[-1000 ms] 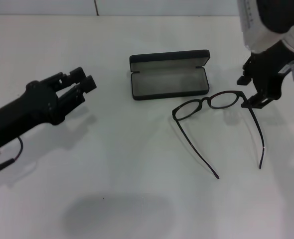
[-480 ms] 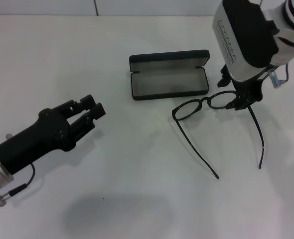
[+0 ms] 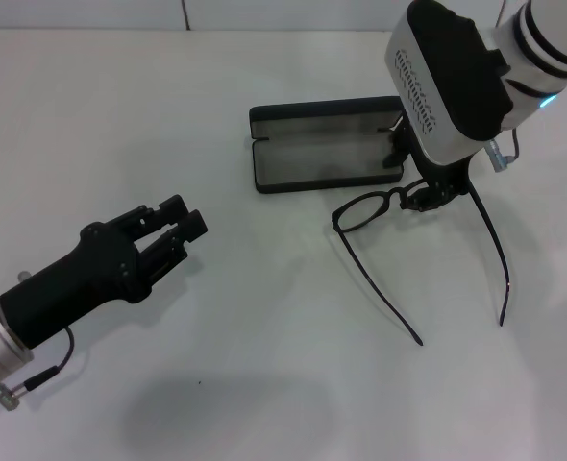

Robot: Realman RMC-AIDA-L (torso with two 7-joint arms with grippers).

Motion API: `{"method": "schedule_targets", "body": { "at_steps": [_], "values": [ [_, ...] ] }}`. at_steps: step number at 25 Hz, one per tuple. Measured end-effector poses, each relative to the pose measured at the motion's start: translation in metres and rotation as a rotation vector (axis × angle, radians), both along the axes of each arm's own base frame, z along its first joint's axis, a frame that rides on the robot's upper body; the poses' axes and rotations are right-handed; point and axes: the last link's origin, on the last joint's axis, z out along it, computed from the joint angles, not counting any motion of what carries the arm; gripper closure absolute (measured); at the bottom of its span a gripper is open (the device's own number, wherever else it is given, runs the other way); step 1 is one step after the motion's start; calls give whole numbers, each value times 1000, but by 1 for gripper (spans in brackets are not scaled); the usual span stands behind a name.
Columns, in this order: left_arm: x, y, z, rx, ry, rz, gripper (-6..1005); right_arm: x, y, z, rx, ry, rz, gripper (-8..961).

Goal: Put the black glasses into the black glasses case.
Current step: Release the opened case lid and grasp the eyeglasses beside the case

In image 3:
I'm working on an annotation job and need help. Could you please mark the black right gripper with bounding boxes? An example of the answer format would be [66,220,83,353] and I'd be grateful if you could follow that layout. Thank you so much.
[383,125,472,213]

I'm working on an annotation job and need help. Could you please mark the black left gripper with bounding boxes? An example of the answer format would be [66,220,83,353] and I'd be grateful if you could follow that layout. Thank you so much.
[0,194,211,351]

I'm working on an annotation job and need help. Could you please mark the black glasses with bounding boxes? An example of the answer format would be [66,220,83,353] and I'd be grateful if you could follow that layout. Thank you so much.
[331,180,514,348]

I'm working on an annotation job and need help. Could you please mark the black glasses case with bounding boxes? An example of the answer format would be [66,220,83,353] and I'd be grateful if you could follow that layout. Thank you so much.
[248,95,409,196]

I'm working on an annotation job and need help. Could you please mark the left gripper cable with plug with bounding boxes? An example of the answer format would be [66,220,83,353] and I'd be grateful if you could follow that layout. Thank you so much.
[0,326,76,413]

